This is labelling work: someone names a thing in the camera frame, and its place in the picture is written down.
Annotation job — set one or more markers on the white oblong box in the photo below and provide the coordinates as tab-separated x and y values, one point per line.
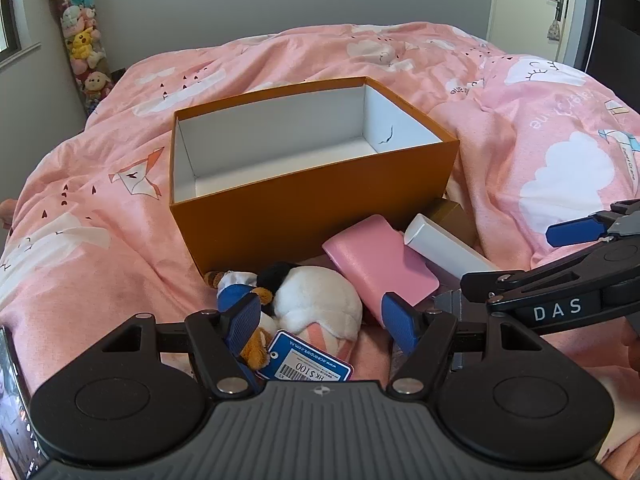
445	247

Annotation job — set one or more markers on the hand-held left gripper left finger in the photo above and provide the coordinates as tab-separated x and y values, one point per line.
244	321

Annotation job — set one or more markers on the white door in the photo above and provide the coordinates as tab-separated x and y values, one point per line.
525	10

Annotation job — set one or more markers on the tube of plush toys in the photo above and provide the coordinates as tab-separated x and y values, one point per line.
82	40

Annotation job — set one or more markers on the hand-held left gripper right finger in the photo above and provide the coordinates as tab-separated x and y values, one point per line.
399	321

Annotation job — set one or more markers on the black wall socket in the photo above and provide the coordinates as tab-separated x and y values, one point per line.
118	75

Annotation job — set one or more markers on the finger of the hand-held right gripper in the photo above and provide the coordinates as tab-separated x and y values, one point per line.
530	290
575	230

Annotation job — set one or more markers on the pink printed blanket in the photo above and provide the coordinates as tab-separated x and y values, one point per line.
100	240

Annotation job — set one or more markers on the black cabinet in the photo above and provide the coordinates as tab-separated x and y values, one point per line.
617	25

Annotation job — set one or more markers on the small brown box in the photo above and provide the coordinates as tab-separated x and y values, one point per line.
452	212

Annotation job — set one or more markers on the black and white penguin plush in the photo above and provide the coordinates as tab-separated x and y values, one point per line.
315	295

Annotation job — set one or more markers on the pink leather case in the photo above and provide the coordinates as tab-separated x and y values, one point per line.
375	260

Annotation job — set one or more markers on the window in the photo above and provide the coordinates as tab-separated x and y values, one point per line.
7	20

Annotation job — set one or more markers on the hanging fabric charm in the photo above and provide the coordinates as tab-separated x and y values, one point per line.
554	31

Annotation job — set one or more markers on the orange cardboard box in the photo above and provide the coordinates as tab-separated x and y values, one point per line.
300	200

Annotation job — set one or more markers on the blue price tag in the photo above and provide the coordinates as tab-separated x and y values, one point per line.
310	360

